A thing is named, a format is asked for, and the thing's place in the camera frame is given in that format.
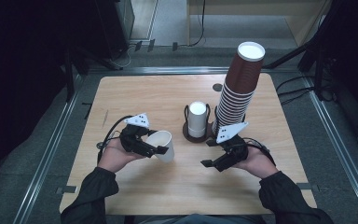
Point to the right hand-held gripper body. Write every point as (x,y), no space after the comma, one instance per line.
(236,149)

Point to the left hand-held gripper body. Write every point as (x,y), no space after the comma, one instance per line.
(132,140)

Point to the single white paper cup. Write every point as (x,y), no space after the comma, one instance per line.
(164,152)

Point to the brown cup holder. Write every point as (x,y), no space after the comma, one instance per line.
(188,137)
(244,118)

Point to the stack of white paper cups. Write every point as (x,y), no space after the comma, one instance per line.
(197,119)

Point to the stack of brown paper cups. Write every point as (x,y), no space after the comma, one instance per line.
(240,77)

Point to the person's left hand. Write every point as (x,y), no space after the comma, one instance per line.
(115,157)

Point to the person's right hand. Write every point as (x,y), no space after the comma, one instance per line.
(258,163)

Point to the grey round table grommet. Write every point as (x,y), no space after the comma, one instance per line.
(217,87)

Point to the black tripod stand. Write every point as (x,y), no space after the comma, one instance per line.
(286,57)

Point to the black cabinet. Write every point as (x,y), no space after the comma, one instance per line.
(112,25)

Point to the light wooden furniture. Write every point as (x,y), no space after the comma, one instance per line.
(304,25)

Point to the grey metal table bracket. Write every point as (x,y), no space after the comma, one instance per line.
(306,186)
(66,189)

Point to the aluminium floor rail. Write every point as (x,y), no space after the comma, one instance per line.
(338,140)
(48,155)

